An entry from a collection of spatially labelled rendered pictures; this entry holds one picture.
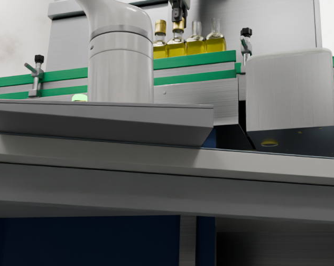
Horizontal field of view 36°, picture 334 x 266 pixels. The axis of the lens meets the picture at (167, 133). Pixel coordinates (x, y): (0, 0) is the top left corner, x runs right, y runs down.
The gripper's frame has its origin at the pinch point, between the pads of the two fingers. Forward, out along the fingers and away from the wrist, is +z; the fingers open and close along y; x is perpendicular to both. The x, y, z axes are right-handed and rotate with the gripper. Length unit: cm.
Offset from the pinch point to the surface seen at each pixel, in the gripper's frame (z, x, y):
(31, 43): -115, -184, -182
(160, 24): 1.8, -5.4, 1.4
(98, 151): 60, 8, 61
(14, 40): -115, -196, -176
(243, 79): 29.5, 22.0, 15.1
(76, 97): 32.1, -20.3, 20.9
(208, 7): -10.5, 5.9, -12.2
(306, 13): -3.1, 36.4, -12.4
